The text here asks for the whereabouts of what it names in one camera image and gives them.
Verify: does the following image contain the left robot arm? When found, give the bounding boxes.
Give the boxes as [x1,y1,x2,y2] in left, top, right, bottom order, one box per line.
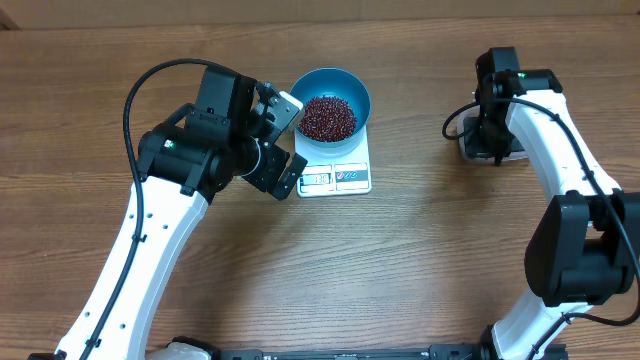
[48,62,307,359]

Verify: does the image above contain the blue plastic bowl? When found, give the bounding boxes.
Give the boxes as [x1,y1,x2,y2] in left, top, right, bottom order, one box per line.
[290,68,372,139]

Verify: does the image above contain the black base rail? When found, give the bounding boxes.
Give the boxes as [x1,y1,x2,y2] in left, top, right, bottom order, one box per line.
[164,342,569,360]

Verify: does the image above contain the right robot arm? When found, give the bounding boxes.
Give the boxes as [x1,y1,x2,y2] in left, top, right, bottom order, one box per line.
[453,47,639,359]

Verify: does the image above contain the red beans in bowl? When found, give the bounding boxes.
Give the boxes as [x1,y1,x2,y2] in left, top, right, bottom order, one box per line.
[298,96,357,143]

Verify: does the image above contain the clear plastic container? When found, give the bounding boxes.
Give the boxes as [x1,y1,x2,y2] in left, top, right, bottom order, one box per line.
[456,110,528,166]

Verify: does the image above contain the white digital kitchen scale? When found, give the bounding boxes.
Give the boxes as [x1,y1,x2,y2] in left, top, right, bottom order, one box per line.
[295,127,373,198]

